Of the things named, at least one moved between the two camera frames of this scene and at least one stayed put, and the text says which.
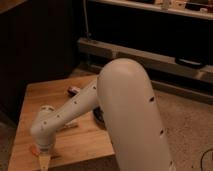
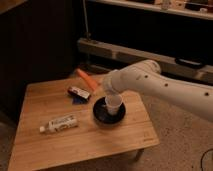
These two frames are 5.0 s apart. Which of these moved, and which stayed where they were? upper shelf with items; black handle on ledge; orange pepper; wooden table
Moved: orange pepper
Stayed: upper shelf with items; wooden table; black handle on ledge
